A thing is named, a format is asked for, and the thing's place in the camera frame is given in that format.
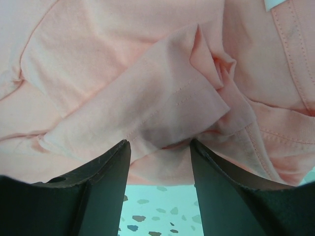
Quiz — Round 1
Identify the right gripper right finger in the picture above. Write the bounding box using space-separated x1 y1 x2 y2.
190 140 315 236

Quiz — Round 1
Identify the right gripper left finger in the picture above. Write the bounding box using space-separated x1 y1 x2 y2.
0 140 131 236

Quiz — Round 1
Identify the salmon pink t-shirt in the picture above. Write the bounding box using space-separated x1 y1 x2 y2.
0 0 315 186

